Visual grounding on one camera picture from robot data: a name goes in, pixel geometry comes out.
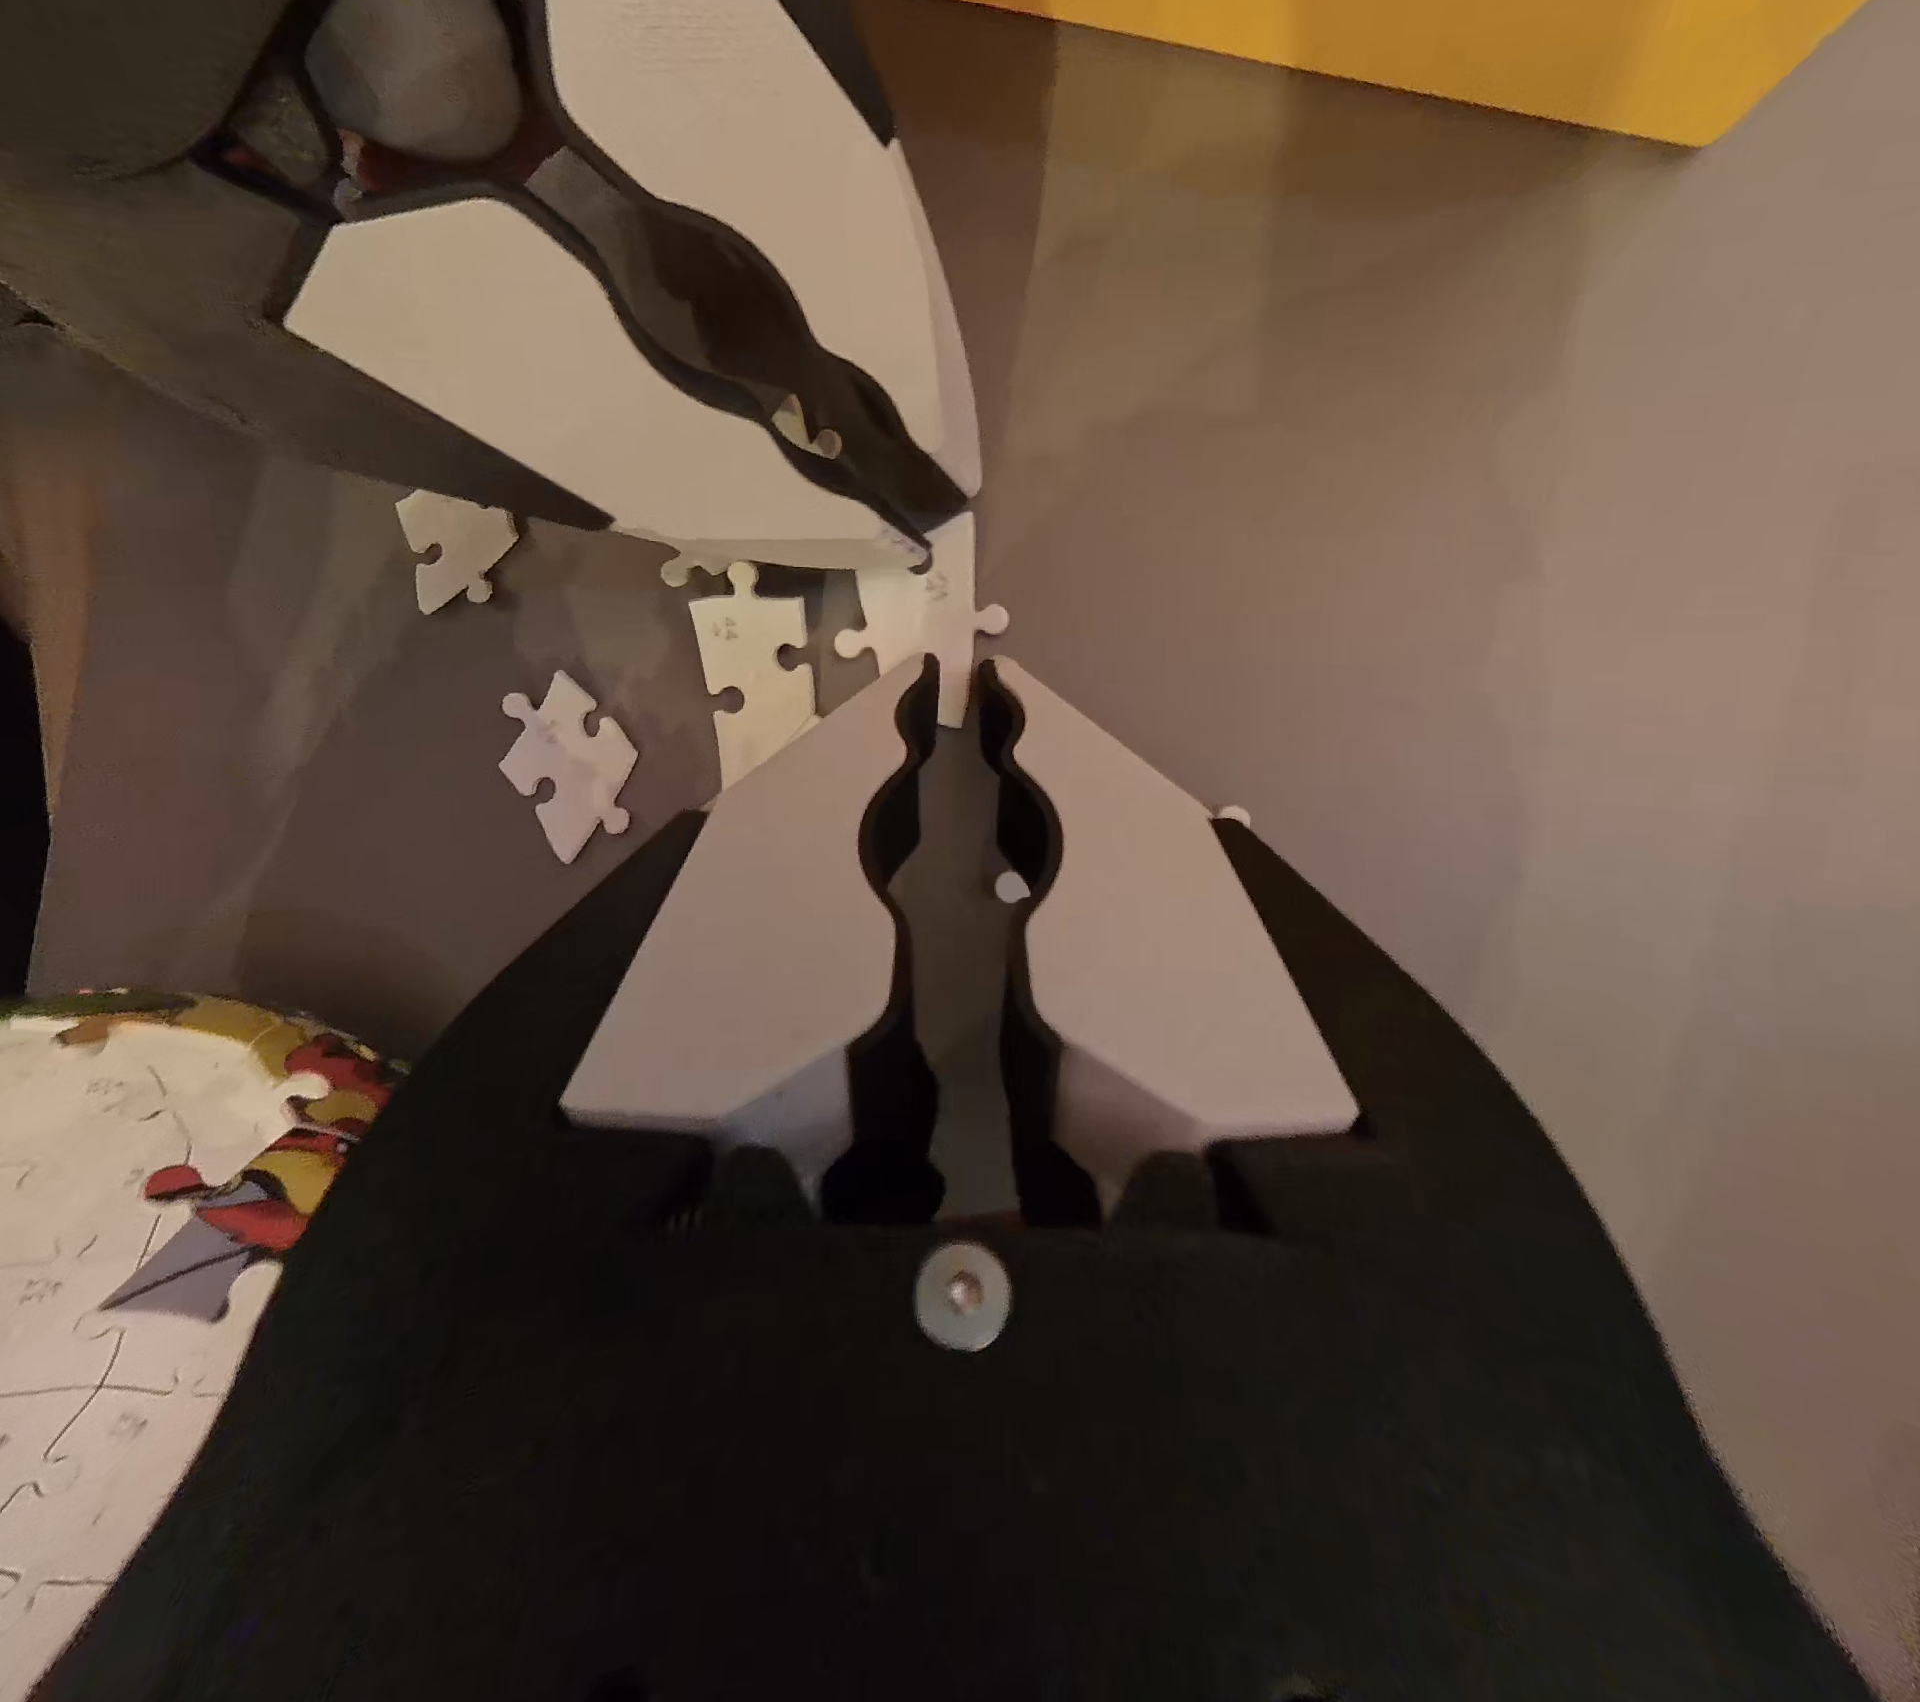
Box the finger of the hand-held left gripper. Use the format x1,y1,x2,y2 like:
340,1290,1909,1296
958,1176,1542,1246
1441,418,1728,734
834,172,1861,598
283,173,974,571
516,0,989,502

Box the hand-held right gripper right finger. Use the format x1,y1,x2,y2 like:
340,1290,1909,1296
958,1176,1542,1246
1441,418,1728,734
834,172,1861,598
979,655,1363,1212

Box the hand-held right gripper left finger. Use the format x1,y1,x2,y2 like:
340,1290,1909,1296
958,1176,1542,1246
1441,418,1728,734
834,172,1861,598
559,655,942,1202

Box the partly built puzzle ball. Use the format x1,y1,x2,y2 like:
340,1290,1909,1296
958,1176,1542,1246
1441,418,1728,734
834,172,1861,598
0,986,410,1702

